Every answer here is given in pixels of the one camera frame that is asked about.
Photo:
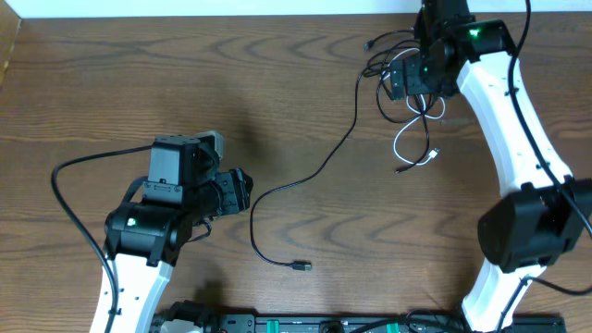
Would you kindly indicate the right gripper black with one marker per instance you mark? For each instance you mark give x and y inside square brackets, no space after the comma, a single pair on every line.
[411,67]

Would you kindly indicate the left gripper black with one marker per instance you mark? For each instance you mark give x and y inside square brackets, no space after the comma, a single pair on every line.
[233,191]

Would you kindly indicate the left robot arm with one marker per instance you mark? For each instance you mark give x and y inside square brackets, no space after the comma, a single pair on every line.
[184,188]

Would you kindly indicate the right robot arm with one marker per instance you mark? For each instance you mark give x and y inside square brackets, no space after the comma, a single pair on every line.
[543,209]

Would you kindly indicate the cardboard box edge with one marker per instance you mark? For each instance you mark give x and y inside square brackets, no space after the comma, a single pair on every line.
[10,23]

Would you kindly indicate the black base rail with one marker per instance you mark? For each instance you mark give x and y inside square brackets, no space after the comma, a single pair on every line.
[196,317]

